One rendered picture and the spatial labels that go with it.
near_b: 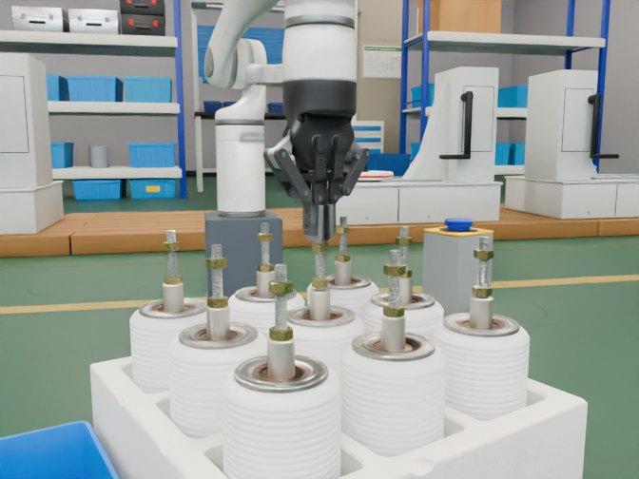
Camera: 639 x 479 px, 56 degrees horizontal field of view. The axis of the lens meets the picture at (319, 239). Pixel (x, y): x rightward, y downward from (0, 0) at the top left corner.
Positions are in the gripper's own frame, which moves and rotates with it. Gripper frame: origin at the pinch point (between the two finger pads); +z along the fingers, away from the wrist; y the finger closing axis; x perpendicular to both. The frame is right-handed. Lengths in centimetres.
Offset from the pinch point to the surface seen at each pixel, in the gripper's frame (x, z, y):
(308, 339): -2.9, 11.3, -3.9
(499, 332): -16.3, 9.8, 9.0
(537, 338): 21, 36, 83
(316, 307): -0.6, 8.9, -1.0
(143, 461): 2.3, 21.0, -19.4
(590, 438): -10, 35, 45
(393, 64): 437, -99, 480
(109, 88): 447, -53, 155
